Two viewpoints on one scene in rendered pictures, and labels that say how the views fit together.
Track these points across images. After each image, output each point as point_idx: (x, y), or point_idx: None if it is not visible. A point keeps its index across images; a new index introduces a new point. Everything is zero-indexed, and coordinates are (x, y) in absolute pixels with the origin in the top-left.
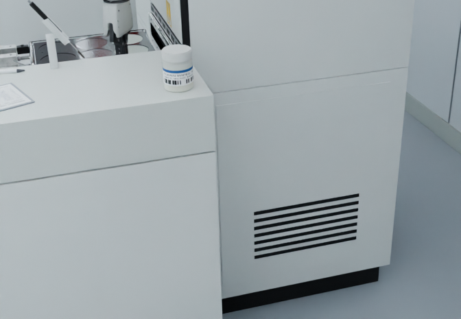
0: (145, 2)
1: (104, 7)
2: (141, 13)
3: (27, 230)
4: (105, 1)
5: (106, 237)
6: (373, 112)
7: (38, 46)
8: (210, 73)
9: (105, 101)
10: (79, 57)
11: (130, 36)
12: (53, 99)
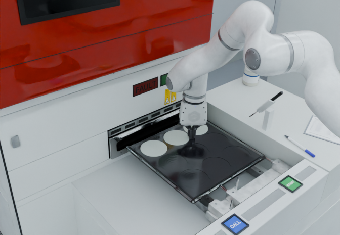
0: (76, 152)
1: (206, 103)
2: (51, 179)
3: None
4: (203, 101)
5: None
6: None
7: (200, 189)
8: None
9: (286, 96)
10: (206, 156)
11: (144, 148)
12: (302, 111)
